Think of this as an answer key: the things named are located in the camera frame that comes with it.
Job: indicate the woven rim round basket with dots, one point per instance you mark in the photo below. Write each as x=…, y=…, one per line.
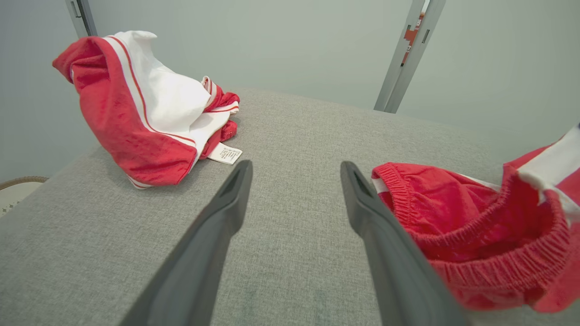
x=18, y=192

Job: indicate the red shorts with elastic waistband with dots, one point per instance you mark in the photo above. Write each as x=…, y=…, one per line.
x=453, y=213

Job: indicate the red and white polo shirt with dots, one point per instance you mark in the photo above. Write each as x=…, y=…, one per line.
x=149, y=104

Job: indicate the grey metal partition post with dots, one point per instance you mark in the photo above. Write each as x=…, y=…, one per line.
x=81, y=18
x=398, y=77

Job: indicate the red and white sign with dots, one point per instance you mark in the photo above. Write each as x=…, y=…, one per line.
x=411, y=35

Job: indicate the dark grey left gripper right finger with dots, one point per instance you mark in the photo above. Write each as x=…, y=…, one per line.
x=398, y=271

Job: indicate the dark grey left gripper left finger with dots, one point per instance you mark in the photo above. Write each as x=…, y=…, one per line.
x=195, y=262

